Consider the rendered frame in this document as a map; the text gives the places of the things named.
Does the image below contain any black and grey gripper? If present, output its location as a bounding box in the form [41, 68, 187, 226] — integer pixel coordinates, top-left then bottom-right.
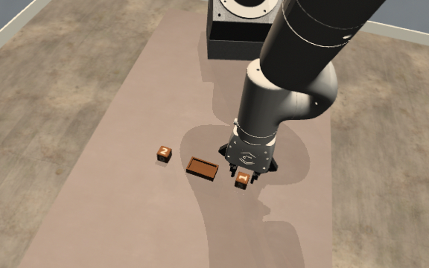
[218, 125, 278, 184]

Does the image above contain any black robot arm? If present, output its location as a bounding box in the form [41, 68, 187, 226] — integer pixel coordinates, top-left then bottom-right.
[220, 0, 386, 145]

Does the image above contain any orange number cube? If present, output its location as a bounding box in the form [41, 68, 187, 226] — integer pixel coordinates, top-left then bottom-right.
[157, 146, 172, 163]
[235, 172, 250, 190]

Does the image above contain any brown wooden tray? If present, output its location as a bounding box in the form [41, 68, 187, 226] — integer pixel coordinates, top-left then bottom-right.
[186, 157, 218, 181]

